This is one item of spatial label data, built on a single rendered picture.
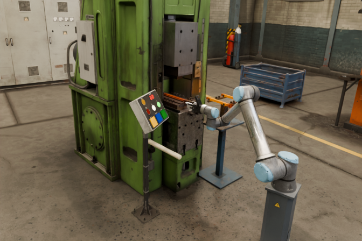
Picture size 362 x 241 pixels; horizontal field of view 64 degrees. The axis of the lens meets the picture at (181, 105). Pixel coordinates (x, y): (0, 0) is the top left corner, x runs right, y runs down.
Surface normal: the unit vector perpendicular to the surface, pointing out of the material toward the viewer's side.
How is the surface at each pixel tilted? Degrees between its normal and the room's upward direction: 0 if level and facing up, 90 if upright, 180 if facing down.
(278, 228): 90
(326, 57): 90
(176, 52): 90
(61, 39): 90
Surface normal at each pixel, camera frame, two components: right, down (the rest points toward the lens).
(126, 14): -0.71, 0.18
